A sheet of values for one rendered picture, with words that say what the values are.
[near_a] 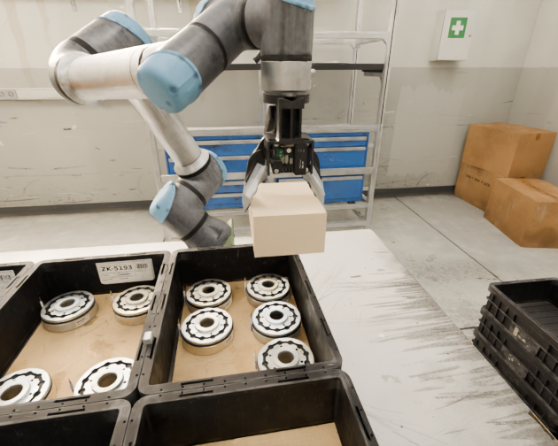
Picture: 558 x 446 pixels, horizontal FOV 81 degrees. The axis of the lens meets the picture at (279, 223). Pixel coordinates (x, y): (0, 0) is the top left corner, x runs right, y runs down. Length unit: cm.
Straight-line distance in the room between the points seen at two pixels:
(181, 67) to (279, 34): 14
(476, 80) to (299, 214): 366
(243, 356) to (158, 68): 51
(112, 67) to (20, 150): 328
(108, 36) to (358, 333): 90
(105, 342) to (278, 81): 60
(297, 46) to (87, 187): 336
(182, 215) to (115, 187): 268
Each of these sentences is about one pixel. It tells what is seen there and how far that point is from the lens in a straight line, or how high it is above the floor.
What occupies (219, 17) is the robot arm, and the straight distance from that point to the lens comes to 55.
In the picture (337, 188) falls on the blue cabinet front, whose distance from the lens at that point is 271.
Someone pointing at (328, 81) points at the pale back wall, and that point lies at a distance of 341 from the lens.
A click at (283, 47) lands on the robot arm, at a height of 136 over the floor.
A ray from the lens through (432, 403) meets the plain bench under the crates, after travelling 84.
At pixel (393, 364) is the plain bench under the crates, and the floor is 70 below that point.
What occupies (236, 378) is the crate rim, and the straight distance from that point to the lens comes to 52.
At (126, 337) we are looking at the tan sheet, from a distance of 78.
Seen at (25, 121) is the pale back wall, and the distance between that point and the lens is 377.
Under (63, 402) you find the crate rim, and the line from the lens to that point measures 58.
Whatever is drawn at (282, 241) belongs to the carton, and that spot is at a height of 107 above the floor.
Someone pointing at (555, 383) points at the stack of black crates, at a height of 47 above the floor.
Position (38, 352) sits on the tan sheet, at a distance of 83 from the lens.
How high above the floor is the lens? 133
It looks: 26 degrees down
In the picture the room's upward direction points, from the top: straight up
